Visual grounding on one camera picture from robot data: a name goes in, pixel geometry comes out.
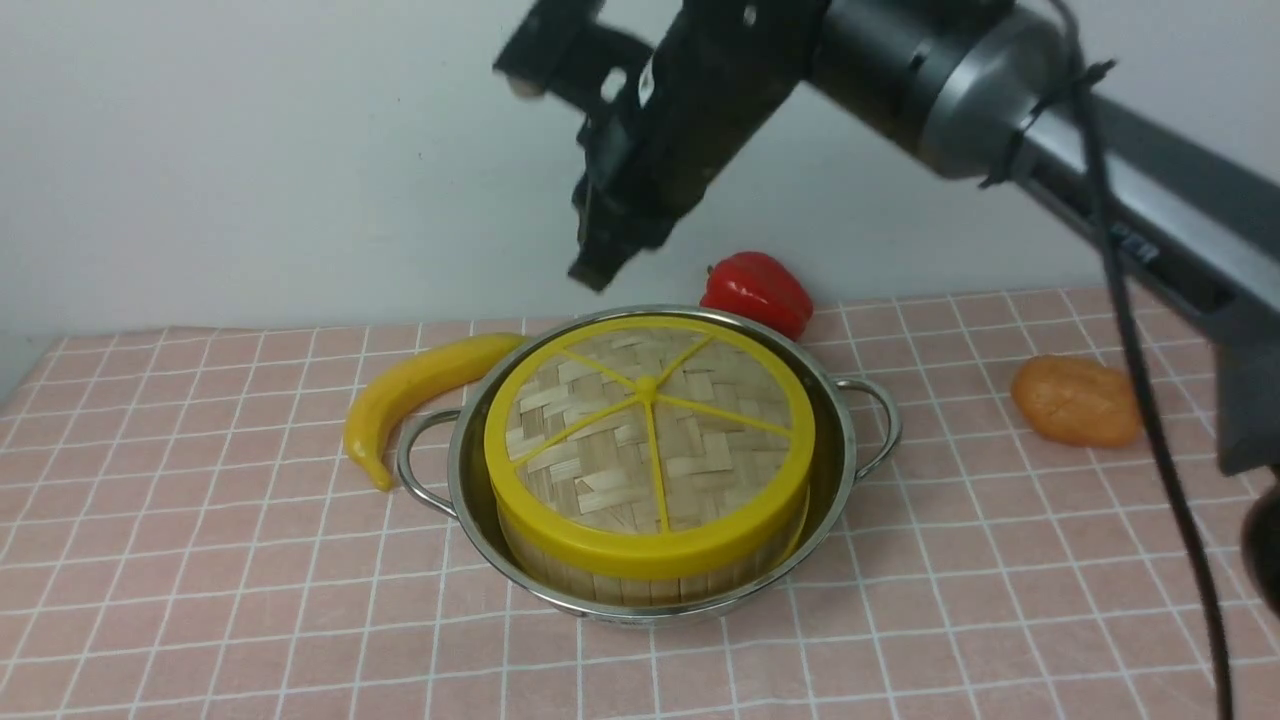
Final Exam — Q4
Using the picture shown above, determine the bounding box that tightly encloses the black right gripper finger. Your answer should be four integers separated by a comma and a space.
567, 228, 641, 293

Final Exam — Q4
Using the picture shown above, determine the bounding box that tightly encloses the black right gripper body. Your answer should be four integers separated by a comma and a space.
573, 1, 828, 263

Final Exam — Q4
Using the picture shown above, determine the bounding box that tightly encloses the yellow woven bamboo steamer lid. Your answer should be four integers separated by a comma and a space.
483, 314, 817, 528

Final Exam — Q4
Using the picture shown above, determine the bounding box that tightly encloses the yellow-rimmed bamboo steamer basket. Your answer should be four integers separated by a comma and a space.
495, 480, 810, 607

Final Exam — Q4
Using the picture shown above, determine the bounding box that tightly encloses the red toy bell pepper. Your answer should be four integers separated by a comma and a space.
700, 251, 815, 341

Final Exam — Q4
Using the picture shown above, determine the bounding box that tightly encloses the yellow toy banana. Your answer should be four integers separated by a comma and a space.
343, 333, 529, 493

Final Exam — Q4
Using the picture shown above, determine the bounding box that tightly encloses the orange-brown toy potato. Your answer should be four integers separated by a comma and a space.
1011, 355, 1143, 448

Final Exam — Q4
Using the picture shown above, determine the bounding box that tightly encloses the pink checkered tablecloth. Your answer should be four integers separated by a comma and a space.
0, 284, 1280, 720

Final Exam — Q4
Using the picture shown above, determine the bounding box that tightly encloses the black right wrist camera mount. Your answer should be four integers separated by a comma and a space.
493, 1, 653, 119

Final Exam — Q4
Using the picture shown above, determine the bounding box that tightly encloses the stainless steel two-handled pot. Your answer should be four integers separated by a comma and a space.
394, 305, 902, 628

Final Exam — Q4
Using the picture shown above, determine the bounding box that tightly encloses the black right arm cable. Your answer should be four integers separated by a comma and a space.
1044, 0, 1236, 720

